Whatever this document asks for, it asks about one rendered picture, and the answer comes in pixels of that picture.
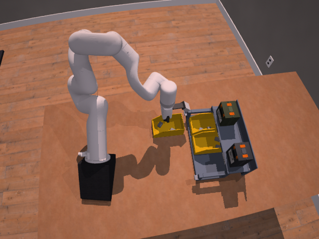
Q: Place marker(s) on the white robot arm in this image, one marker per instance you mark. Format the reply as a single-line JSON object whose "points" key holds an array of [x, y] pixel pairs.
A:
{"points": [[82, 84]]}

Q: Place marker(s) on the grey metal shelf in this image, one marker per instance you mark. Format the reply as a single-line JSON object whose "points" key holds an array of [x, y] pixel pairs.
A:
{"points": [[216, 165]]}

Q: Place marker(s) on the yellow bin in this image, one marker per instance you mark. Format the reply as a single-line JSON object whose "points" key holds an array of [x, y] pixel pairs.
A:
{"points": [[202, 120], [204, 143], [175, 122]]}

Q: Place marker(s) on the dark olive case with orange latches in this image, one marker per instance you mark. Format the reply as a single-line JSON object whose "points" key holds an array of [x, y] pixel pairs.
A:
{"points": [[227, 113]]}

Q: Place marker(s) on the black tool case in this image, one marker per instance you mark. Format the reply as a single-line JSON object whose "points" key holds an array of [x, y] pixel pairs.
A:
{"points": [[239, 154]]}

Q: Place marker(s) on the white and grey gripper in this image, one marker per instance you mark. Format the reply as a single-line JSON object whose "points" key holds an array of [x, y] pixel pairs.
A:
{"points": [[166, 113]]}

